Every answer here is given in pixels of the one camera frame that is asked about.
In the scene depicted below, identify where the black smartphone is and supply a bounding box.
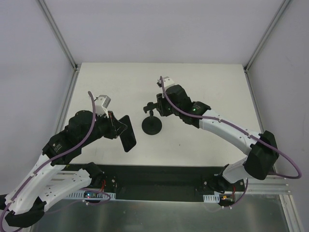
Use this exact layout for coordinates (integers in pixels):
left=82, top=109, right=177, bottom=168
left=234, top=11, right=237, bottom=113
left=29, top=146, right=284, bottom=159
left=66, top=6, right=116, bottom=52
left=119, top=115, right=137, bottom=152

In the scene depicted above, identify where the black phone stand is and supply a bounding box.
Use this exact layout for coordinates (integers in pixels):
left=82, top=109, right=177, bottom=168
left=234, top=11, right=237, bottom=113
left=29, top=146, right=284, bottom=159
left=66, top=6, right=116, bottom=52
left=141, top=102, right=162, bottom=135

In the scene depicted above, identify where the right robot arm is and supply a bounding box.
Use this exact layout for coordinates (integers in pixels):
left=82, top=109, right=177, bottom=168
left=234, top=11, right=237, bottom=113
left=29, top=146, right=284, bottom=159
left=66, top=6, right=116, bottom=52
left=156, top=85, right=279, bottom=193

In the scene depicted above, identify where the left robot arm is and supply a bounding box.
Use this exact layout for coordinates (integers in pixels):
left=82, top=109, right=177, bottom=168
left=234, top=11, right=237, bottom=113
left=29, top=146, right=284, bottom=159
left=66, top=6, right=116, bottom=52
left=0, top=110, right=136, bottom=231

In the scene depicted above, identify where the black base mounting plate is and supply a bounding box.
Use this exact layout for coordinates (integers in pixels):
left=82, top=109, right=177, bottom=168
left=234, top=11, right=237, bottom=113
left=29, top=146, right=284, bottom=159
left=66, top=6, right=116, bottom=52
left=62, top=164, right=276, bottom=201

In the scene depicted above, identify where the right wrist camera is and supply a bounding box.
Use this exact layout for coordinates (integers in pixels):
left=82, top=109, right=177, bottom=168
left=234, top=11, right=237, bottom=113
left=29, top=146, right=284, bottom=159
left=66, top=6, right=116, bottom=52
left=157, top=76, right=175, bottom=89

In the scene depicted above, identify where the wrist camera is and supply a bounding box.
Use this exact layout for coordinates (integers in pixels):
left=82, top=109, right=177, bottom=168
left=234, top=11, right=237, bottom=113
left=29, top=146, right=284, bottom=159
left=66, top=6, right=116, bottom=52
left=95, top=95, right=111, bottom=118
left=157, top=76, right=175, bottom=89

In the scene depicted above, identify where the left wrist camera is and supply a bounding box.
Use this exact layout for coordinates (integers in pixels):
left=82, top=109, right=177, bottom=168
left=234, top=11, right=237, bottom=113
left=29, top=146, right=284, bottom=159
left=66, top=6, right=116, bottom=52
left=95, top=95, right=111, bottom=118

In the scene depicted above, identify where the left aluminium frame post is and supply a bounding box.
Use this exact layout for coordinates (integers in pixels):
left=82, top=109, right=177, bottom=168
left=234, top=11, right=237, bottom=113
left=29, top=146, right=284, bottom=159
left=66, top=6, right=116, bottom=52
left=36, top=0, right=80, bottom=72

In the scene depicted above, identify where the aluminium frame post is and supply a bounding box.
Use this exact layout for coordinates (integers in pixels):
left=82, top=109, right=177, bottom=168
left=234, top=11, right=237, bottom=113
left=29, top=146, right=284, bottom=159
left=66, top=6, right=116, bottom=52
left=36, top=0, right=80, bottom=72
left=243, top=0, right=293, bottom=73

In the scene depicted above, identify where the left white cable duct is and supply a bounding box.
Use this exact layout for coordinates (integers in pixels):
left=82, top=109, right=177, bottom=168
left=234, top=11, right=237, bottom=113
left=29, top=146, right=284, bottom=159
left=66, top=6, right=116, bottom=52
left=65, top=190, right=116, bottom=201

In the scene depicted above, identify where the white cable duct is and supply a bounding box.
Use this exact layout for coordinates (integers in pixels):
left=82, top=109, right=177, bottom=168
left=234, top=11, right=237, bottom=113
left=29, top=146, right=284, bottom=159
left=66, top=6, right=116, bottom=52
left=65, top=190, right=116, bottom=201
left=203, top=192, right=235, bottom=203

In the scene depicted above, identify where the right white cable duct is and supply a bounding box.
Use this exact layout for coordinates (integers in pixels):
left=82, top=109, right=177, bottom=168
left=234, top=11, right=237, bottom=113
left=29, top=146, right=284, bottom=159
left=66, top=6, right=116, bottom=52
left=203, top=192, right=235, bottom=203

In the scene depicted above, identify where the right aluminium frame post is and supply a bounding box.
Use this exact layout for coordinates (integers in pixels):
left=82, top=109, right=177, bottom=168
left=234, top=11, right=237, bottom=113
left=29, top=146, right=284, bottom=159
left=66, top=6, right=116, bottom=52
left=243, top=0, right=293, bottom=73

